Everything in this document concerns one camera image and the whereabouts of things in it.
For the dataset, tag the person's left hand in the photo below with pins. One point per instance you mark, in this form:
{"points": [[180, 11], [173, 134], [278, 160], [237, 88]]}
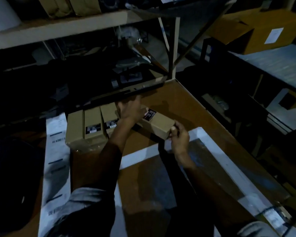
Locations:
{"points": [[130, 111]]}

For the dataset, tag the person's right hand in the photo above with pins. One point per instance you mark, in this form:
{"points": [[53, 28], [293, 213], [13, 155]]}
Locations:
{"points": [[181, 145]]}

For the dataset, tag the person's left fingers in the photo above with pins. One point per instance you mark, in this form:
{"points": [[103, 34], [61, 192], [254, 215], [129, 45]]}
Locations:
{"points": [[135, 100]]}

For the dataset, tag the person's right thumb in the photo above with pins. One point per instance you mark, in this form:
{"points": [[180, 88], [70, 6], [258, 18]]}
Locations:
{"points": [[173, 132]]}

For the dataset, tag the brown box with black label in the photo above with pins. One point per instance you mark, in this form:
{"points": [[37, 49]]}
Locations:
{"points": [[157, 123]]}

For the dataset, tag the person's left forearm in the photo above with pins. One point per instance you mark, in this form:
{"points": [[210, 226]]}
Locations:
{"points": [[106, 157]]}

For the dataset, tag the person's right forearm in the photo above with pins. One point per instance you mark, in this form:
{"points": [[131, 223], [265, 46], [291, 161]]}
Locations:
{"points": [[212, 192]]}

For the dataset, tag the brown cardboard box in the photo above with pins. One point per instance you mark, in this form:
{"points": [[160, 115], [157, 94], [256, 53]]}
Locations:
{"points": [[95, 125], [109, 118], [75, 130]]}

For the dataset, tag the clear white-edged mailer bag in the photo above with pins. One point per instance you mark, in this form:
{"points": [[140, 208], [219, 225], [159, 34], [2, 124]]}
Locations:
{"points": [[212, 165]]}

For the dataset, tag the wooden shelf rack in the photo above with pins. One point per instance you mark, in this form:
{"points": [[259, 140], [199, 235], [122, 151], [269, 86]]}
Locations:
{"points": [[64, 28]]}

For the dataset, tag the white printed mailer bag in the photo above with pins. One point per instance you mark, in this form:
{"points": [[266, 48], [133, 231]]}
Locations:
{"points": [[56, 170]]}

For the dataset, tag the brown paper packets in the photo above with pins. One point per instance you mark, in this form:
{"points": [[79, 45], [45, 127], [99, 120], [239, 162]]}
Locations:
{"points": [[69, 6]]}

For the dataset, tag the grey shirt sleeve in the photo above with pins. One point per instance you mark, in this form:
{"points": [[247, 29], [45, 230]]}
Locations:
{"points": [[259, 230], [83, 214]]}

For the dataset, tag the pale blue side table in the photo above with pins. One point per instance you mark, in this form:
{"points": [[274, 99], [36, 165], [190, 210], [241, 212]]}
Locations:
{"points": [[278, 66]]}

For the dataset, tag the large cardboard carton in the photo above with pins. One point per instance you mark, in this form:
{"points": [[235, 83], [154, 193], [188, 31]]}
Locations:
{"points": [[261, 29]]}

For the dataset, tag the dark round seat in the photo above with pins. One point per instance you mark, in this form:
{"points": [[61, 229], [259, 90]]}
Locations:
{"points": [[12, 185]]}

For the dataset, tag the white roll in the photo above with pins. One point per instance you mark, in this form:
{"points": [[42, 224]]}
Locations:
{"points": [[2, 13]]}

